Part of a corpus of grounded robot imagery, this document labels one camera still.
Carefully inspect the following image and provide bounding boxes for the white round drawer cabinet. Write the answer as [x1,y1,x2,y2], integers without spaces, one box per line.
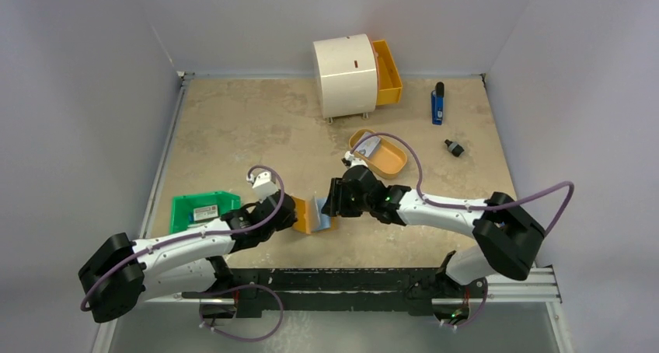
[312,34,378,123]

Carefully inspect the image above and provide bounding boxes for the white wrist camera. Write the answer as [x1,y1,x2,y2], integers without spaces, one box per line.
[247,171,279,201]
[341,151,366,169]

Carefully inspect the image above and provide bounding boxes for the orange leather card holder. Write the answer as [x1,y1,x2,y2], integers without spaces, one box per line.
[292,197,337,235]

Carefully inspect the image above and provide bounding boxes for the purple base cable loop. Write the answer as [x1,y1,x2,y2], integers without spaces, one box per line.
[198,281,285,343]

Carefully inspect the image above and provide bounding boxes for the small box in bin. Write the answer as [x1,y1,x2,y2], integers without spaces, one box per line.
[189,204,220,223]

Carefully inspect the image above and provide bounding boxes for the orange open drawer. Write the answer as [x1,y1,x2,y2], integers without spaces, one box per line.
[372,40,403,107]

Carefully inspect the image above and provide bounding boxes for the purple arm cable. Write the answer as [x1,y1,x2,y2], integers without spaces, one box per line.
[349,132,576,239]
[79,165,286,313]

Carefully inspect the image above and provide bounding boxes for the small black knob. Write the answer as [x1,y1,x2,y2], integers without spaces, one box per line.
[445,139,465,157]

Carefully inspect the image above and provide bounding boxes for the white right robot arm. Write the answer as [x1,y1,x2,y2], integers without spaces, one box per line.
[321,166,546,296]

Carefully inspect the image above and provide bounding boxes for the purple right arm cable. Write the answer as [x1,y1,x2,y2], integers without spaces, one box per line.
[349,132,576,239]

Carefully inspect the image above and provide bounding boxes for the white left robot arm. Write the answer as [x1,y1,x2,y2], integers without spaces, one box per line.
[78,190,297,323]

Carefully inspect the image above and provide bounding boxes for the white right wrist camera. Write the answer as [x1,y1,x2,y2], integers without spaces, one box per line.
[341,151,366,169]

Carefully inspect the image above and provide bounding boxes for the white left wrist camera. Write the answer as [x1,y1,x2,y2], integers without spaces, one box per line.
[247,171,279,201]

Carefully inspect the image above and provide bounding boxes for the blue black marker pen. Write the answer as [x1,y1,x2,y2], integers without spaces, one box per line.
[431,82,445,125]

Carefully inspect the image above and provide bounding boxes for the silver VIP credit card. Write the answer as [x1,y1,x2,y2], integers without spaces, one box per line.
[355,132,382,159]

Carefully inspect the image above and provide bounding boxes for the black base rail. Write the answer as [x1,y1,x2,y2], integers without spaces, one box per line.
[182,267,486,321]

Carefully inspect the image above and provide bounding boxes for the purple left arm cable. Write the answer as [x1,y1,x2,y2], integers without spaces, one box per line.
[79,165,286,313]

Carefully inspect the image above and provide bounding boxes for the orange oval tray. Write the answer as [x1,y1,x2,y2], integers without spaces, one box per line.
[361,136,408,180]

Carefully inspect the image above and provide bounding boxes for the green plastic bin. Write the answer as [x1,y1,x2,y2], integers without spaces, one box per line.
[169,191,241,234]

